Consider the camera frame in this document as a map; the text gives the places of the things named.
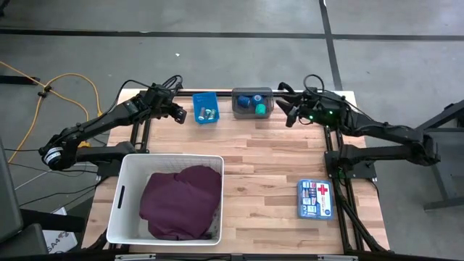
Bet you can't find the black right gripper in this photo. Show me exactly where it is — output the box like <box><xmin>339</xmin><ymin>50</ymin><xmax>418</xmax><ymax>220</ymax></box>
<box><xmin>275</xmin><ymin>94</ymin><xmax>317</xmax><ymax>128</ymax></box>

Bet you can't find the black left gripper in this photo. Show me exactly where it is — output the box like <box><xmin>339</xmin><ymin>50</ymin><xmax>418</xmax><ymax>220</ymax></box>
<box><xmin>144</xmin><ymin>85</ymin><xmax>188</xmax><ymax>125</ymax></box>

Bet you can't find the maroon cloth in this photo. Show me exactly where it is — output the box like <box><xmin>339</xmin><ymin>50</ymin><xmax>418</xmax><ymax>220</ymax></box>
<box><xmin>138</xmin><ymin>165</ymin><xmax>223</xmax><ymax>241</ymax></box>

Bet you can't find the small blue plastic basket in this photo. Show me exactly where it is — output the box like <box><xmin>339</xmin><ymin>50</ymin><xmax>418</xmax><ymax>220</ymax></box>
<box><xmin>191</xmin><ymin>91</ymin><xmax>220</xmax><ymax>125</ymax></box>

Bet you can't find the grey translucent plastic bin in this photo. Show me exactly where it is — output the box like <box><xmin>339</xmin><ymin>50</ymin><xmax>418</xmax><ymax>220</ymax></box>
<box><xmin>231</xmin><ymin>86</ymin><xmax>275</xmax><ymax>120</ymax></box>

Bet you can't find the white woven plastic basket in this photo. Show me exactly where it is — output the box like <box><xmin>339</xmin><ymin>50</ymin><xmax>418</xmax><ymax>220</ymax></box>
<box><xmin>106</xmin><ymin>154</ymin><xmax>225</xmax><ymax>247</ymax></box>

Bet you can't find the blue first aid kit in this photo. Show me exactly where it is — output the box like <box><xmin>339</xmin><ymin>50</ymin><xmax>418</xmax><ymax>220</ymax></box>
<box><xmin>297</xmin><ymin>178</ymin><xmax>334</xmax><ymax>220</ymax></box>

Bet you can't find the black floor bar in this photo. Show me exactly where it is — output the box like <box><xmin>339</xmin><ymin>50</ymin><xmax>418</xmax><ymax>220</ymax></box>
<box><xmin>0</xmin><ymin>75</ymin><xmax>41</xmax><ymax>86</ymax></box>

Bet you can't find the white printed box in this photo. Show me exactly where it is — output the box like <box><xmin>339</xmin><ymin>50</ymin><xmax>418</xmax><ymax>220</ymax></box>
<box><xmin>42</xmin><ymin>207</ymin><xmax>79</xmax><ymax>254</ymax></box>

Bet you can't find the black side table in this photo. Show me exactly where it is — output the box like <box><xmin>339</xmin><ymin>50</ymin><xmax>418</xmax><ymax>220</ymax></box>
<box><xmin>398</xmin><ymin>98</ymin><xmax>464</xmax><ymax>211</ymax></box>

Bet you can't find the dark grey chair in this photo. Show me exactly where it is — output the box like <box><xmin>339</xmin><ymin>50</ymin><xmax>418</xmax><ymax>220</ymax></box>
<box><xmin>0</xmin><ymin>137</ymin><xmax>50</xmax><ymax>259</ymax></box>

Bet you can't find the black frame clamp handle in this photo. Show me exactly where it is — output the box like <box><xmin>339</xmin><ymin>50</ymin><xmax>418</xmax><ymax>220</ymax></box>
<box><xmin>277</xmin><ymin>81</ymin><xmax>295</xmax><ymax>96</ymax></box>

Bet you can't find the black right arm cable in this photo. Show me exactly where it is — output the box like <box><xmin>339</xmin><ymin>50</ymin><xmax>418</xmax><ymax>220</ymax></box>
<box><xmin>302</xmin><ymin>73</ymin><xmax>327</xmax><ymax>96</ymax></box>

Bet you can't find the black metal table frame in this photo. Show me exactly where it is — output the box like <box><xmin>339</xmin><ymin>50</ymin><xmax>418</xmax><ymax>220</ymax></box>
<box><xmin>81</xmin><ymin>88</ymin><xmax>391</xmax><ymax>261</ymax></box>

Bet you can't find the yellow extension cord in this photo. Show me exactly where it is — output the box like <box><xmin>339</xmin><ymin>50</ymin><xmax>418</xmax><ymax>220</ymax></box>
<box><xmin>7</xmin><ymin>72</ymin><xmax>106</xmax><ymax>164</ymax></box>
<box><xmin>0</xmin><ymin>60</ymin><xmax>92</xmax><ymax>149</ymax></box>

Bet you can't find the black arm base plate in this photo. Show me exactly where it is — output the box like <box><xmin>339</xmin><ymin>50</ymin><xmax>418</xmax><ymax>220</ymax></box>
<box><xmin>324</xmin><ymin>150</ymin><xmax>378</xmax><ymax>179</ymax></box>

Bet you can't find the white floor cable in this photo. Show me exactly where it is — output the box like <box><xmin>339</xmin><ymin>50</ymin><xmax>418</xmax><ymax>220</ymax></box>
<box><xmin>14</xmin><ymin>162</ymin><xmax>84</xmax><ymax>191</ymax></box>

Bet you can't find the black floor cable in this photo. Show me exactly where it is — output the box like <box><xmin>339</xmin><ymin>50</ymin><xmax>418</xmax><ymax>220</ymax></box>
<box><xmin>3</xmin><ymin>146</ymin><xmax>46</xmax><ymax>153</ymax></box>

